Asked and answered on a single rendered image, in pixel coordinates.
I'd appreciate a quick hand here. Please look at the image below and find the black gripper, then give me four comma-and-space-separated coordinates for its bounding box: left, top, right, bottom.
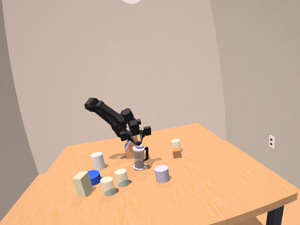
120, 126, 151, 145

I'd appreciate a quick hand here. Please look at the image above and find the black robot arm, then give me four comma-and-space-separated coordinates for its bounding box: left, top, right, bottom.
84, 98, 141, 137

